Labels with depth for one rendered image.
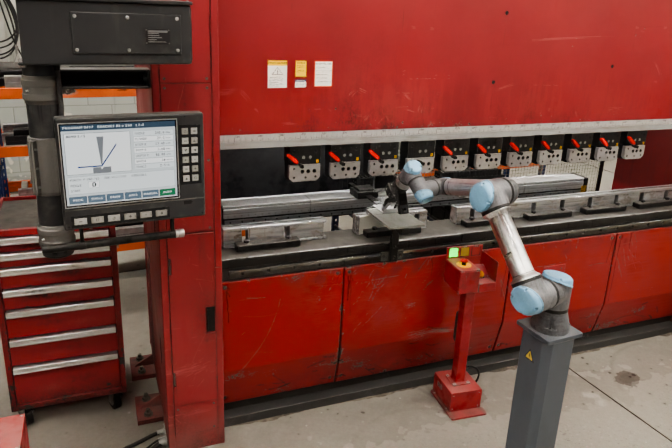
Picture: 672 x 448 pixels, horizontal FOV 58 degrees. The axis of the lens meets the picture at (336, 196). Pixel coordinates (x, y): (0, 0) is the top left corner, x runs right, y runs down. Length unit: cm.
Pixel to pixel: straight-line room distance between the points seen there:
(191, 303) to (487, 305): 162
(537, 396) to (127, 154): 179
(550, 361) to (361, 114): 132
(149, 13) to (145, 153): 43
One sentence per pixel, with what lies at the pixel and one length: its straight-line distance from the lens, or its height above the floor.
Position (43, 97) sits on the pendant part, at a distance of 210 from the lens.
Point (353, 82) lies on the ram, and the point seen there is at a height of 162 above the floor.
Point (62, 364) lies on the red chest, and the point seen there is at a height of 33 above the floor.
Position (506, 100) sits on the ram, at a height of 153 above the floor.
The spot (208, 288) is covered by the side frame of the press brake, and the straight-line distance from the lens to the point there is 264.
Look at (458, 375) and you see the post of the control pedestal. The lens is 332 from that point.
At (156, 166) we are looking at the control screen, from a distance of 207.
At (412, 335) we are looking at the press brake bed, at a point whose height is 33.
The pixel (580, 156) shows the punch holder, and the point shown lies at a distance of 363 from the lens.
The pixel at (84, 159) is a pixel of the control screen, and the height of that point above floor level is 147.
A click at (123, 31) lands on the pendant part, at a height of 185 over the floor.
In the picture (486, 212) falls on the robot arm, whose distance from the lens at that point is 241.
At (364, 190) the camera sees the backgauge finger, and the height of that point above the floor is 103.
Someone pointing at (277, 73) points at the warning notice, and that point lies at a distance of 267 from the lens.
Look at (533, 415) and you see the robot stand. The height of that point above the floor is 42.
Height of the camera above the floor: 196
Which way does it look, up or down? 18 degrees down
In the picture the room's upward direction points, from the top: 3 degrees clockwise
